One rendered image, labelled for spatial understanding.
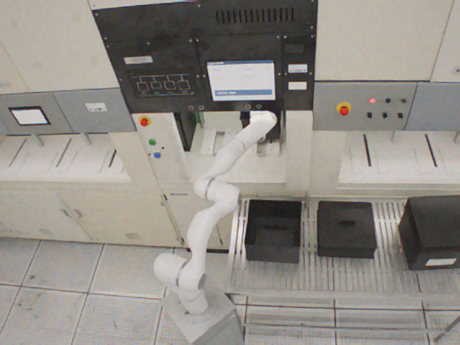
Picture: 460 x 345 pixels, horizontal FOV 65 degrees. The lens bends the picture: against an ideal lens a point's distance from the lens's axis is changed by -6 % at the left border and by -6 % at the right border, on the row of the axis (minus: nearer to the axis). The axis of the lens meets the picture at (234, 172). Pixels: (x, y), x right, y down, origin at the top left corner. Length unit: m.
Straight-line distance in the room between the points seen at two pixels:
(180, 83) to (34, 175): 1.38
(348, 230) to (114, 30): 1.45
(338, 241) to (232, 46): 1.08
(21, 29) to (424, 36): 1.66
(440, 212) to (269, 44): 1.14
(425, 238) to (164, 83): 1.39
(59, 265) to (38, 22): 2.08
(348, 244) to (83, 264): 2.10
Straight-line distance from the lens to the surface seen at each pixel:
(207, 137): 2.43
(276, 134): 2.26
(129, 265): 3.09
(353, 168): 2.26
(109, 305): 3.00
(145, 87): 1.81
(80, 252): 3.33
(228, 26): 1.56
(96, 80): 1.88
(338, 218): 2.06
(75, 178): 2.59
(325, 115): 1.81
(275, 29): 1.56
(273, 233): 2.11
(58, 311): 3.17
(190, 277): 1.58
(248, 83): 1.70
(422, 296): 2.07
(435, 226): 1.97
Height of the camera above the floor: 2.57
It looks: 49 degrees down
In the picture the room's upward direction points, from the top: 9 degrees counter-clockwise
